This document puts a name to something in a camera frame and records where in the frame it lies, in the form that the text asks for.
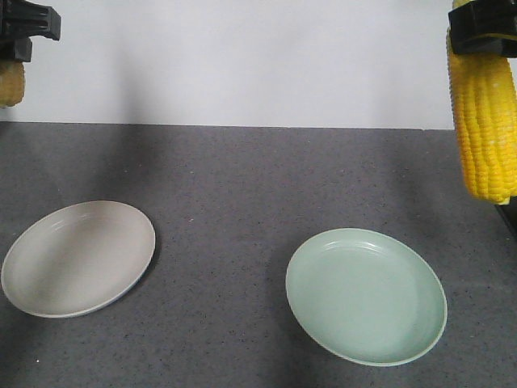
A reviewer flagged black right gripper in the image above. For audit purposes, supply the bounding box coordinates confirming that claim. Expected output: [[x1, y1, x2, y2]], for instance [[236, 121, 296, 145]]
[[448, 0, 516, 57]]

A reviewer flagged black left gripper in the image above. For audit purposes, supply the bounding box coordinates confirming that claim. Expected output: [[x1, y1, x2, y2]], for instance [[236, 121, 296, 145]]
[[1, 0, 61, 62]]

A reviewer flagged pale patched corn cob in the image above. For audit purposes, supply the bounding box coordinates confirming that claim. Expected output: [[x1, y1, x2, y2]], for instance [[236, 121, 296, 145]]
[[0, 60, 25, 108]]

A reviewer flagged yellow corn cob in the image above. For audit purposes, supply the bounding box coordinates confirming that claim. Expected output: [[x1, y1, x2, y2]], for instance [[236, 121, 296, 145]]
[[447, 28, 516, 205]]

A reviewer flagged black induction cooktop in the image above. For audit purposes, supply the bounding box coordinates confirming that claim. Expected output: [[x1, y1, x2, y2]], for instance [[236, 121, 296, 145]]
[[495, 197, 517, 238]]

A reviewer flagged beige round plate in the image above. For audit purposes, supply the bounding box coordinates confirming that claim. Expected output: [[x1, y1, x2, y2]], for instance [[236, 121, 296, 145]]
[[1, 200, 156, 318]]

